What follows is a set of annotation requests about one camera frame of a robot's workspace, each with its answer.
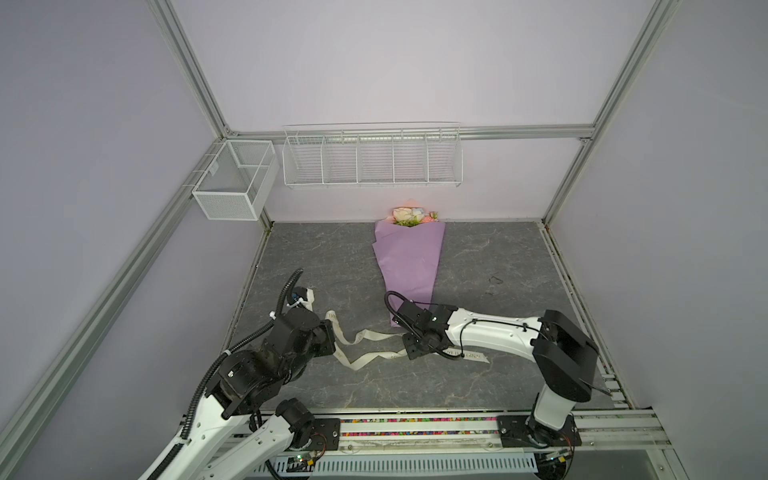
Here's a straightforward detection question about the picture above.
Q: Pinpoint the cream printed ribbon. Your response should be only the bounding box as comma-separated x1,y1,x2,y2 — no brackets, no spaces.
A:
323,310,490,372

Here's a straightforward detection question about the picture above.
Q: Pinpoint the pink purple wrapping paper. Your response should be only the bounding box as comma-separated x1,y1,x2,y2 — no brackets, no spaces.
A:
372,199,446,303

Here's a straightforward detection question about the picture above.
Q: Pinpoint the pink spray rose stem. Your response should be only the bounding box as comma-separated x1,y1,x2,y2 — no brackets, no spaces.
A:
419,211,438,224

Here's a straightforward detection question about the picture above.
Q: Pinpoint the cream rose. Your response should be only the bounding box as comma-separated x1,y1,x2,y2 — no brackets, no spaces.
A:
392,207,415,224

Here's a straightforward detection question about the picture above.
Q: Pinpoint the white rose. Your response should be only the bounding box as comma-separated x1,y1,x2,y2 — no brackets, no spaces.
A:
411,208,425,223

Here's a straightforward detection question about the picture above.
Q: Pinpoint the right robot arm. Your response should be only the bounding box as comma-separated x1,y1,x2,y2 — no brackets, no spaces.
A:
384,291,600,449

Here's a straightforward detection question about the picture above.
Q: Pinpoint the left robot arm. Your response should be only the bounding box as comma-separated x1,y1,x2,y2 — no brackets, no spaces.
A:
142,269,336,479

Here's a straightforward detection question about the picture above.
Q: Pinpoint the small white mesh basket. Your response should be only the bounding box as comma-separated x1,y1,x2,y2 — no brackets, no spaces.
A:
192,139,279,221

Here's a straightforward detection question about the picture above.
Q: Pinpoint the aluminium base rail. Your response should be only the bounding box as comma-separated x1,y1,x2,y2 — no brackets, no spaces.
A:
158,409,691,480

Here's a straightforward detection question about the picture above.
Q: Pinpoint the long white wire basket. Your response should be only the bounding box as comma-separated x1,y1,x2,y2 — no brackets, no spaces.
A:
282,122,464,188

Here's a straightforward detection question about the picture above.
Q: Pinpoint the aluminium frame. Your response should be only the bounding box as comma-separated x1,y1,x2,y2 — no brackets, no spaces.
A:
0,0,685,463

